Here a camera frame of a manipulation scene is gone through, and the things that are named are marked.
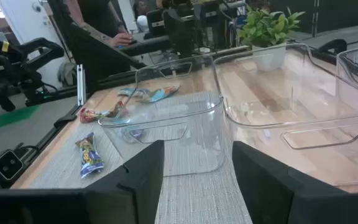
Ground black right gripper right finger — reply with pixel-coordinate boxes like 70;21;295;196
232;141;348;224

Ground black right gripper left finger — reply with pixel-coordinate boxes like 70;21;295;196
85;139;166;224

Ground dark blue yellow granola bar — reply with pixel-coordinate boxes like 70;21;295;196
75;132;105;180

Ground pale blue silver granola bar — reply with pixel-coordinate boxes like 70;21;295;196
117;87;151;98

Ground red orange granola bar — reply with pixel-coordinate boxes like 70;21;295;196
79;100;129;124

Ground person's hand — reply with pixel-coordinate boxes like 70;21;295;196
109;32;135;48

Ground grey woven placemat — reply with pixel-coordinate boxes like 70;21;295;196
26;90;254;224

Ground green plant in white pot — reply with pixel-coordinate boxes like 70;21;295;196
237;6;306;73

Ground dark grey side desk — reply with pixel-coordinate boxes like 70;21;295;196
68;22;172;94

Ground person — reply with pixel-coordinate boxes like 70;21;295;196
47;0;135;49

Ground silver aluminium profile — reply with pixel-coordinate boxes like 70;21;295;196
76;63;87;107

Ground black table-level camera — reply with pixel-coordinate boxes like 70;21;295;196
0;148;25;182

